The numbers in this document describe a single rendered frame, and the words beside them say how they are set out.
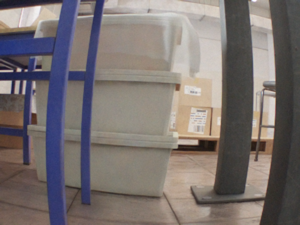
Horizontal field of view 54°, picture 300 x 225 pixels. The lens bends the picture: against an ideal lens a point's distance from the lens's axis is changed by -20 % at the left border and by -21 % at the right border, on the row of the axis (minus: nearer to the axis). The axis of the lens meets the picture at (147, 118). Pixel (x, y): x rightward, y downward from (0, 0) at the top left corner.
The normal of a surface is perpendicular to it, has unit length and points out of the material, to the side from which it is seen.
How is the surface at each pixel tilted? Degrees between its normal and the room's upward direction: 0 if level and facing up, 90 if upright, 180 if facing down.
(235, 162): 90
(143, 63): 96
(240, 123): 90
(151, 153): 96
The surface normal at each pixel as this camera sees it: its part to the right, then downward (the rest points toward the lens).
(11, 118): 0.14, -0.41
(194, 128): 0.11, 0.02
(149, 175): -0.08, 0.11
